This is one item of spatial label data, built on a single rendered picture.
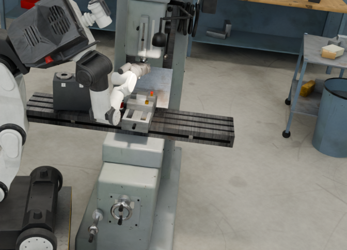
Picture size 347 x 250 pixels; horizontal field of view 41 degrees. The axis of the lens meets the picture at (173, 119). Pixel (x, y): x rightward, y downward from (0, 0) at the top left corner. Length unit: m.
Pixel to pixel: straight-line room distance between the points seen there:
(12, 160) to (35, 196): 0.32
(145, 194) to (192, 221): 0.94
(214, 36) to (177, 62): 3.39
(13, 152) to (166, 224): 1.18
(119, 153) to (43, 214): 0.52
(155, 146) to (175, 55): 0.67
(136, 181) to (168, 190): 0.82
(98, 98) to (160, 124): 0.64
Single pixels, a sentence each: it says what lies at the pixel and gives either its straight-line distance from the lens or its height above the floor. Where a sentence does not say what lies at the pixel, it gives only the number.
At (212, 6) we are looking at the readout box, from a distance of 2.70.
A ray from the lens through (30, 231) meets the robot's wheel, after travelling 2.45.
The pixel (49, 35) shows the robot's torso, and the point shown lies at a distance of 1.99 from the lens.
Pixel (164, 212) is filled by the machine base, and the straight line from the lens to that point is 3.17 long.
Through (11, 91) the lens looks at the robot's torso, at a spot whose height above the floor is 1.27.
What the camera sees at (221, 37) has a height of 0.25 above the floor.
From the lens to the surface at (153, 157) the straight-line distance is 2.61.
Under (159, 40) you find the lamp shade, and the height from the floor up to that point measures 1.48.
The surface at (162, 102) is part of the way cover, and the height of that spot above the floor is 0.89.
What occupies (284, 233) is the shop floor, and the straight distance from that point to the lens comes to 3.53.
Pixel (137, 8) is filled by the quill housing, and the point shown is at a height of 1.58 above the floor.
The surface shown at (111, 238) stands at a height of 0.31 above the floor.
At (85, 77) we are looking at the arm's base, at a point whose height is 1.40.
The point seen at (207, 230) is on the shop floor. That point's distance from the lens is 3.38.
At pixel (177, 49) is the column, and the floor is 1.22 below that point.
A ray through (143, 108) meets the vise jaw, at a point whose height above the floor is 1.01.
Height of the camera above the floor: 2.26
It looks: 29 degrees down
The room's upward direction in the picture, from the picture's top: 7 degrees clockwise
